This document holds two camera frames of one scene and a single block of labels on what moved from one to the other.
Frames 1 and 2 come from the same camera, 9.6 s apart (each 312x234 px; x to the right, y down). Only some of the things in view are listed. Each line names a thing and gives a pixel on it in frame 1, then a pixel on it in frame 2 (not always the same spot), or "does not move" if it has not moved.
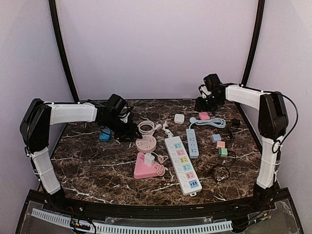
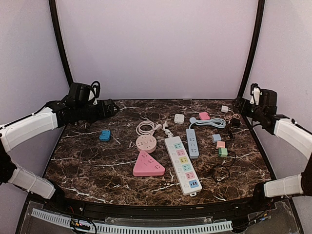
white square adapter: (179, 118) does not move
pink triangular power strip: (142, 170) does not move
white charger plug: (149, 159) -> (224, 108)
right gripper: (200, 106) -> (244, 109)
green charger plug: (223, 152) does not move
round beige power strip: (146, 144) does not move
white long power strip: (185, 171) does not move
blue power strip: (191, 135) does not move
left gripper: (130, 132) -> (103, 113)
